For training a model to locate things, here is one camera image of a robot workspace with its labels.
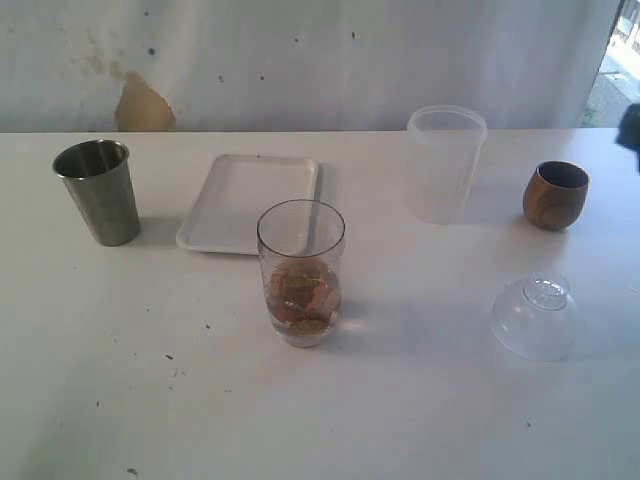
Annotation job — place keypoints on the clear plastic shaker cup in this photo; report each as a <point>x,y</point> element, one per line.
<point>295,230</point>

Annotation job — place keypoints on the brown object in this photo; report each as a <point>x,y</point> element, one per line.
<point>298,290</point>

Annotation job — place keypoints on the clear dome shaker lid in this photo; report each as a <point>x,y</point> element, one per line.
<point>535,317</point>

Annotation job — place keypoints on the stainless steel cup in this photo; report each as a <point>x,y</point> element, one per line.
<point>96,174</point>

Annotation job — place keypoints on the brown wooden cup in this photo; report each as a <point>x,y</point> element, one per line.
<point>555,195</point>

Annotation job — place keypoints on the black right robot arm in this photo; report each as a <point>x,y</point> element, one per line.
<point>628,135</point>

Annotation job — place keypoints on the white rectangular tray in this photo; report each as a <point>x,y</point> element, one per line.
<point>236,192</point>

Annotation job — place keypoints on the translucent plastic tub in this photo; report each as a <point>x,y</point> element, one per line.
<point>448,141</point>

